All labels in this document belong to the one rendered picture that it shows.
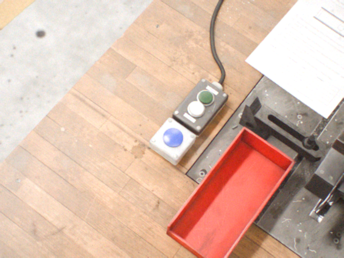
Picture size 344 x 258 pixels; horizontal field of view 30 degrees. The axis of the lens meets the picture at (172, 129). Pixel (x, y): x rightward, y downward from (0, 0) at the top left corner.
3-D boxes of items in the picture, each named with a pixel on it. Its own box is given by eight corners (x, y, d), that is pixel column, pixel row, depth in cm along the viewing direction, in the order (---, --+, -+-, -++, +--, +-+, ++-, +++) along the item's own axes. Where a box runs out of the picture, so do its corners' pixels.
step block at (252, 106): (238, 123, 131) (245, 104, 123) (246, 113, 132) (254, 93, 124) (264, 141, 130) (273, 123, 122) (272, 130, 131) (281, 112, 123)
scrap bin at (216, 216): (165, 233, 121) (167, 225, 116) (239, 137, 130) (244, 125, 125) (217, 272, 119) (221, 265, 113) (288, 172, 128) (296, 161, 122)
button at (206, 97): (195, 102, 131) (195, 97, 129) (203, 91, 132) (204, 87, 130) (206, 109, 130) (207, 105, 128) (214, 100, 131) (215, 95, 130)
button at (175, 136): (158, 142, 127) (158, 138, 125) (170, 127, 128) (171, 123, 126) (174, 153, 126) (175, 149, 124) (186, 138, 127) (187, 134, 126)
